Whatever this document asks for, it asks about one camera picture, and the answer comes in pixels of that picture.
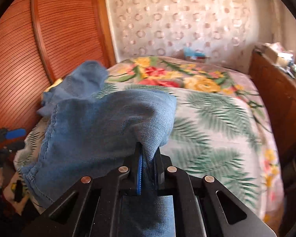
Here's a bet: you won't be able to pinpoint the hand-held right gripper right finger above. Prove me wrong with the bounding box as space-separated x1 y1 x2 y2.
154 148 275 237

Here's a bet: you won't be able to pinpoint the brown cardboard box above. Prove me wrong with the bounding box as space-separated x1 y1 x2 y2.
263 43 294 65

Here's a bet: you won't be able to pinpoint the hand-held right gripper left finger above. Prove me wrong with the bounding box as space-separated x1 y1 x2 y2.
22 142 143 237

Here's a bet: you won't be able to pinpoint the blue denim pants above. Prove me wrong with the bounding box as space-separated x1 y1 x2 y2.
21 60 177 237

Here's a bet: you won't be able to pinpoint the wooden cabinet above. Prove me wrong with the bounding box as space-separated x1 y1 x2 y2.
248 45 296 181

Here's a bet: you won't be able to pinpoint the floral blanket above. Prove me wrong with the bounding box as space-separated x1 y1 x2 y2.
106 55 280 190

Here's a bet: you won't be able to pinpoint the palm leaf print sheet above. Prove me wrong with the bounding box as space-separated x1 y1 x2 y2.
13 82 285 225

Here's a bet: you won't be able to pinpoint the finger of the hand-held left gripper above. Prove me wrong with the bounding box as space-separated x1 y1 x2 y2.
4 128 26 140
4 141 25 152

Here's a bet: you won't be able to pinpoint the cardboard box with blue cloth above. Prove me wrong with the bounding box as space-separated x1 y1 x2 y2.
183 46 211 61

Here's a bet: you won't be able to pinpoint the wooden slatted wardrobe door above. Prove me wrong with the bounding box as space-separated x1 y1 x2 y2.
0 0 117 135

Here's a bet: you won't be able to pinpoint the circle pattern sheer curtain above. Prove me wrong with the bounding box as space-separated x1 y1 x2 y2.
105 0 280 66

